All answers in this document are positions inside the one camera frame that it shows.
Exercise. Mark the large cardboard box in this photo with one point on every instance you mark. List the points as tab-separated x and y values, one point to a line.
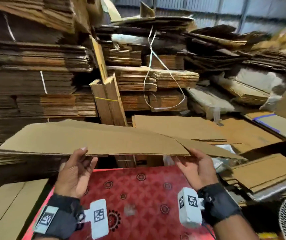
178	126
8	207
98	140

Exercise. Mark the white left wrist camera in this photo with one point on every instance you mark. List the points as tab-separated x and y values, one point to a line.
98	217

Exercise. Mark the wall of cardboard stacks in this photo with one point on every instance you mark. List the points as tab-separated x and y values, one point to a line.
43	72

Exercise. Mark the blue-edged cardboard sheet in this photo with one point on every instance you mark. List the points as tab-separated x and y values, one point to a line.
278	127

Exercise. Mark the low pile of cardboard sheets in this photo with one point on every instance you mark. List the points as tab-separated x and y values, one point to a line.
263	172

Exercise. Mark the white plastic sack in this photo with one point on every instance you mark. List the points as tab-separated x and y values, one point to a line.
208	100

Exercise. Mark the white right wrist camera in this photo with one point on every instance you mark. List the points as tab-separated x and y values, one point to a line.
189	206

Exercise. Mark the person's right forearm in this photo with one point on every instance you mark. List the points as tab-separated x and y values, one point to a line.
235	230

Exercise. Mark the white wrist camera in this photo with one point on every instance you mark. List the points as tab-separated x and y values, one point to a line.
98	217
189	206

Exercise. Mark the person's right hand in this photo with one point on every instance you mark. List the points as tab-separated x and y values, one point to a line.
198	170

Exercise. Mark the red patterned table cloth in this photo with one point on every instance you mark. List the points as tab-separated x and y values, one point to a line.
138	197

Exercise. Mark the person's left hand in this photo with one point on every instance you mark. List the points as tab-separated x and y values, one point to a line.
73	175

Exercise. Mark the white woven sack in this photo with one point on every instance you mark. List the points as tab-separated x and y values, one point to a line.
219	165

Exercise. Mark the yellow-tied cardboard bundle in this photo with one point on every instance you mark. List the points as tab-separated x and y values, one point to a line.
108	100

